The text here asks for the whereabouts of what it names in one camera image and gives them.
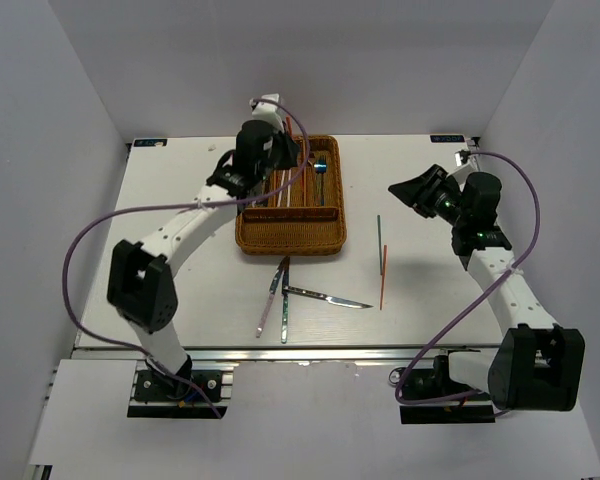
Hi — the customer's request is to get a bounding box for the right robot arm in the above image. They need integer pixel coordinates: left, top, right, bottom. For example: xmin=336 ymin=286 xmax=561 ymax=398
xmin=388 ymin=165 xmax=585 ymax=411

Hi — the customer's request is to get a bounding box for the long orange chopstick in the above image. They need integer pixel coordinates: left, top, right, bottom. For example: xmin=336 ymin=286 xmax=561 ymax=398
xmin=272 ymin=116 xmax=308 ymax=207

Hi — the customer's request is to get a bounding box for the blue table label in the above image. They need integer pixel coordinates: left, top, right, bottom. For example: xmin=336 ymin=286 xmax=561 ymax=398
xmin=133 ymin=138 xmax=167 ymax=148
xmin=429 ymin=134 xmax=465 ymax=143

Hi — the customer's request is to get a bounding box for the short orange chopstick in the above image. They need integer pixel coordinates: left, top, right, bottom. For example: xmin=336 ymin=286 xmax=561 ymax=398
xmin=379 ymin=244 xmax=388 ymax=311

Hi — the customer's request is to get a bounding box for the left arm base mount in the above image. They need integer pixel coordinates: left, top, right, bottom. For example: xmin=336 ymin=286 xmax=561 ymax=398
xmin=127 ymin=361 xmax=233 ymax=419

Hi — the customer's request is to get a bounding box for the pink handled knife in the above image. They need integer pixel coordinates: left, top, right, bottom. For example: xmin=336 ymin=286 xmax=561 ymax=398
xmin=256 ymin=257 xmax=289 ymax=338

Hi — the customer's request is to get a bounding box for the aluminium table rail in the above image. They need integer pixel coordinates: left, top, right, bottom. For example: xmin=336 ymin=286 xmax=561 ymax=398
xmin=72 ymin=344 xmax=506 ymax=365

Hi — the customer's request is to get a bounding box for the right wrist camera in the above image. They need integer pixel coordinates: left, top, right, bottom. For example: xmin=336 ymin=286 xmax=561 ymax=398
xmin=454 ymin=149 xmax=480 ymax=173

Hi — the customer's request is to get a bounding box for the teal chopstick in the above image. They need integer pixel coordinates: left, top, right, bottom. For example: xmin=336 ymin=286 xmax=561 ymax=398
xmin=376 ymin=214 xmax=384 ymax=275

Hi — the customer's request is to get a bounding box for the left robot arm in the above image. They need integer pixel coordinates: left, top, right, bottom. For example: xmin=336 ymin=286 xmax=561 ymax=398
xmin=107 ymin=119 xmax=299 ymax=399

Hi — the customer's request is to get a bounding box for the blue fork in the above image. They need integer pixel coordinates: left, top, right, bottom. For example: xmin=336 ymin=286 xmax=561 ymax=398
xmin=314 ymin=156 xmax=327 ymax=206

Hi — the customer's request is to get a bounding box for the dark handled knife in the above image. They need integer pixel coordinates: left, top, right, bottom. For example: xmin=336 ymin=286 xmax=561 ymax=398
xmin=283 ymin=286 xmax=372 ymax=309

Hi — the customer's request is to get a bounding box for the left blue table label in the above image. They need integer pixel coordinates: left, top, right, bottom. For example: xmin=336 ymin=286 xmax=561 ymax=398
xmin=133 ymin=138 xmax=167 ymax=148

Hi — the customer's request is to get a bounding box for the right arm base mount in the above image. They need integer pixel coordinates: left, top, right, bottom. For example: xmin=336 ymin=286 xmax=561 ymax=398
xmin=399 ymin=355 xmax=498 ymax=425

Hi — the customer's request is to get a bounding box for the wicker cutlery tray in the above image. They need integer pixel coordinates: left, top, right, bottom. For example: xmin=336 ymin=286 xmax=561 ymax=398
xmin=235 ymin=135 xmax=347 ymax=256

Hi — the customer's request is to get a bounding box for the green handled knife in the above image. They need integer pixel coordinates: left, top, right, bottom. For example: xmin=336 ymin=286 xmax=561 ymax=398
xmin=280 ymin=257 xmax=290 ymax=344

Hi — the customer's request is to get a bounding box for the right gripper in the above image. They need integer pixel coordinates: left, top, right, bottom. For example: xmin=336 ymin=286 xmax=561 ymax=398
xmin=387 ymin=164 xmax=467 ymax=227

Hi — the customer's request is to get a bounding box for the right blue table label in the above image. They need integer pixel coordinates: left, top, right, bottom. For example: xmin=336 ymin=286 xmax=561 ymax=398
xmin=429 ymin=134 xmax=465 ymax=143

